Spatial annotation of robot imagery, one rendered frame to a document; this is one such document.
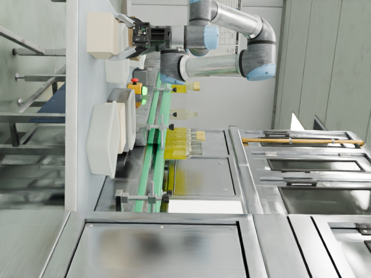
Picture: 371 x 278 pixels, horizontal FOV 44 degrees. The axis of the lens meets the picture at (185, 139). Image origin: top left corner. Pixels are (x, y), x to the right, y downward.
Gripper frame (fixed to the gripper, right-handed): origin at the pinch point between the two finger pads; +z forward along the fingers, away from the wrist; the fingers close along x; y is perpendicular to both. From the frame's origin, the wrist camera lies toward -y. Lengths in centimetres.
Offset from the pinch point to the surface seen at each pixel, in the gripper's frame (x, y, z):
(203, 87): -36, -668, -57
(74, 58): 9.8, 19.5, 6.2
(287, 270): 60, 49, -49
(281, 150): 42, -108, -80
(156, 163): 45, -44, -13
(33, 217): 53, 30, 14
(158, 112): 22, -79, -12
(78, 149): 35.7, 17.8, 5.2
